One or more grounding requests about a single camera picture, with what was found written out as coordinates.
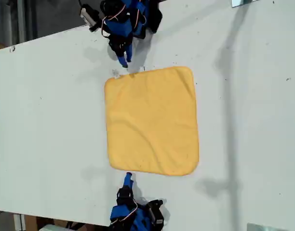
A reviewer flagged brown cardboard box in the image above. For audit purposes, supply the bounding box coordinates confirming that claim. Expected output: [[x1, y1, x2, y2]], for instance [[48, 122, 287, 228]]
[[24, 215, 69, 231]]

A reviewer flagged yellow square towel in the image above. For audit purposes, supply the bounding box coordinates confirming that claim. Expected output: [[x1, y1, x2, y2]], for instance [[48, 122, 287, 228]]
[[104, 66, 200, 177]]

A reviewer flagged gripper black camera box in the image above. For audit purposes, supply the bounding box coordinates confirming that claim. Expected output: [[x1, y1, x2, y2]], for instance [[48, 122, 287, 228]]
[[79, 6, 100, 32], [147, 199, 165, 227]]

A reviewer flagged steel bracket plate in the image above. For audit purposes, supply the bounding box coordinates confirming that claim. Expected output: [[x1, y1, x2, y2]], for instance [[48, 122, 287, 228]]
[[230, 0, 259, 8]]

